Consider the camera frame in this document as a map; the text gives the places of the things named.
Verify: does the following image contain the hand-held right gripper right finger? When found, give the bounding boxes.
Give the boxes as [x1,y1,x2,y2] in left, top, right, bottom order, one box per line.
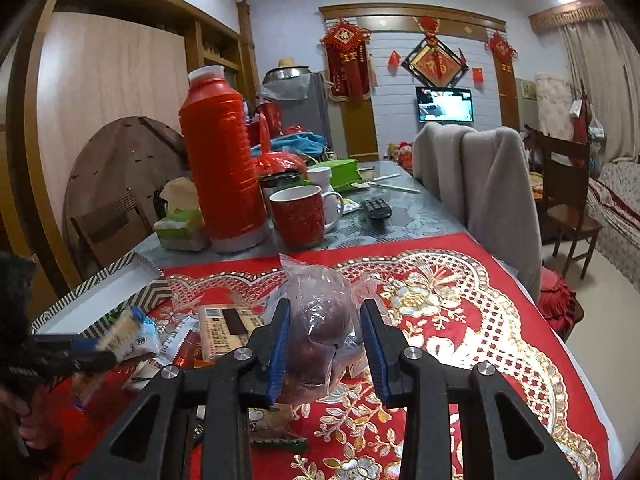
[360,299,566,480]

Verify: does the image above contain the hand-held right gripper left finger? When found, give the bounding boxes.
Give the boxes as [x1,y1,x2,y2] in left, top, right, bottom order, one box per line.
[75,299,292,480]

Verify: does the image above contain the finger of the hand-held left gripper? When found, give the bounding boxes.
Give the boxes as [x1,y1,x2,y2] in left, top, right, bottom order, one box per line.
[30,352,119,380]
[31,334,102,357]

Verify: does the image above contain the clear bag of dark red fruit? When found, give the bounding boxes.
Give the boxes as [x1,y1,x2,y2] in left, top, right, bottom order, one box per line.
[260,254,386,405]

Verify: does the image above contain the white and blue snack packet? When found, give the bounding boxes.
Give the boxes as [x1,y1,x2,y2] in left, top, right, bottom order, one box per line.
[97,306,162,362]

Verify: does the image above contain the striped cardboard box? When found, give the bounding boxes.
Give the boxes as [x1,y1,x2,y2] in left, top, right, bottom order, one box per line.
[30,251,186,342]

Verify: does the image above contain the person's left hand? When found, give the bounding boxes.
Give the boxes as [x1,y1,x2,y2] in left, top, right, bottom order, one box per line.
[0,389,51,458]

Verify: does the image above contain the beige snack packet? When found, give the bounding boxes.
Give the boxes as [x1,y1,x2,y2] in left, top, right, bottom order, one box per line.
[196,303,267,362]

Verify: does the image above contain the red and white snack packet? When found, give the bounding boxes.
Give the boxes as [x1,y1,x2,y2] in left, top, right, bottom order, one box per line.
[159,326,201,367]

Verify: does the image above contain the red and gold table mat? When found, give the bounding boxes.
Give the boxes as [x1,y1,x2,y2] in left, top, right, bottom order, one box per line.
[45,240,614,480]

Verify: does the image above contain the wooden folding chair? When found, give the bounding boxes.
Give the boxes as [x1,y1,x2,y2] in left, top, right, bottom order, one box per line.
[69,188,156,269]

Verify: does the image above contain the red mug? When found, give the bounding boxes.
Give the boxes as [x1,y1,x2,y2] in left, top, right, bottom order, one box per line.
[269,185,329,249]

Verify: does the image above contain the black remote control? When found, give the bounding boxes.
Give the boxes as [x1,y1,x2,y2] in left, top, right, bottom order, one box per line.
[360,198,394,222]

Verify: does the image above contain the green tissue pack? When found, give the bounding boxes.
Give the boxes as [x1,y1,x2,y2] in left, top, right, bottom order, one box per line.
[153,208,211,252]

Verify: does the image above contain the chopsticks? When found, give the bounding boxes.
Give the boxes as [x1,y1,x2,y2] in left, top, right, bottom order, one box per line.
[366,181,424,195]

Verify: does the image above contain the steel cup with dark lid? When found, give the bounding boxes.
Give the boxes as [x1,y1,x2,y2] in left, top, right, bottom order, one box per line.
[258,170,305,202]

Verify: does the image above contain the small white cup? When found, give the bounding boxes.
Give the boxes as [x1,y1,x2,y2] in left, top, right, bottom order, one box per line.
[305,166,334,194]

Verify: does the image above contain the green plastic container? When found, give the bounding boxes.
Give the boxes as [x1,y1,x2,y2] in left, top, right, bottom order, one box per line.
[312,158,361,191]

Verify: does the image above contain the round wooden table top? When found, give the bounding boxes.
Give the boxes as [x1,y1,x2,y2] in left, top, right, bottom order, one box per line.
[62,115,194,282]

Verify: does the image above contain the brown paper bag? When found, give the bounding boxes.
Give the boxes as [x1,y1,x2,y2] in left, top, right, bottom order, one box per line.
[159,175,201,212]

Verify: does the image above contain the red seat cushion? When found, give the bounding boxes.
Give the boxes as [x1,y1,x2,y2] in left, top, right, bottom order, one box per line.
[537,267,584,342]

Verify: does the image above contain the red plastic bag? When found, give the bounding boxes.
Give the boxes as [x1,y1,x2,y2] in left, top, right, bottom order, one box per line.
[254,110,309,177]

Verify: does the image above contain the chair with grey cloth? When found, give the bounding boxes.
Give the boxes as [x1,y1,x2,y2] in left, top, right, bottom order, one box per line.
[412,122,544,302]

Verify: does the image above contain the red plush toy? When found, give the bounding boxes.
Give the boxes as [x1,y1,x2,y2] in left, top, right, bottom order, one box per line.
[389,142,416,167]

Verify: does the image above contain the red thermos flask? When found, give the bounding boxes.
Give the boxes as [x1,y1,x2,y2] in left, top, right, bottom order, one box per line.
[178,65,270,254]

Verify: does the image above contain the blue plastic bag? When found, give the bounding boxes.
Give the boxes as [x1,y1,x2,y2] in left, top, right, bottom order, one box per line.
[250,131,327,159]

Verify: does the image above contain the dark wooden chair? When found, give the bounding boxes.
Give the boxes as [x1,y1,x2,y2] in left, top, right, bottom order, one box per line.
[524,125,604,279]

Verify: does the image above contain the grey refrigerator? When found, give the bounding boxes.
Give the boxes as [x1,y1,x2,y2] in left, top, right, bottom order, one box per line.
[260,72,334,152]

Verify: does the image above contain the steel pot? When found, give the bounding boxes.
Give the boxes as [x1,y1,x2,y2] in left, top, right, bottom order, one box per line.
[263,57,311,84]

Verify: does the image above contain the sofa with patterned cover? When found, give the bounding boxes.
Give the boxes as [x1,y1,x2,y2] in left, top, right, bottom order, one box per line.
[587,159,640,272]

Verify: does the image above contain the large red knot decoration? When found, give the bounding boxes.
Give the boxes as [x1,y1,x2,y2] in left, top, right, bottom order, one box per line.
[319,17,374,104]

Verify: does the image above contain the small red knot decoration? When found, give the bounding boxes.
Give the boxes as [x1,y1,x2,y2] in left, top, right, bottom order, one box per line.
[483,29,519,74]

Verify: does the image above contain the red knot above picture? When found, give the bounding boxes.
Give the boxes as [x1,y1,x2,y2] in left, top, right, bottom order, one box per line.
[417,14,441,52]

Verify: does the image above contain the beige curtain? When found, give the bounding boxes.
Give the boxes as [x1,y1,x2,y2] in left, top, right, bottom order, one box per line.
[557,14,640,162]

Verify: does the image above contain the wall television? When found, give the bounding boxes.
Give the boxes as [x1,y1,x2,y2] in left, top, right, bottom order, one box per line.
[415,86,474,124]

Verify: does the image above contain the diamond red wall picture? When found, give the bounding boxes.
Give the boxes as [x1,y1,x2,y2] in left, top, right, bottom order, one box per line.
[401,34,471,90]

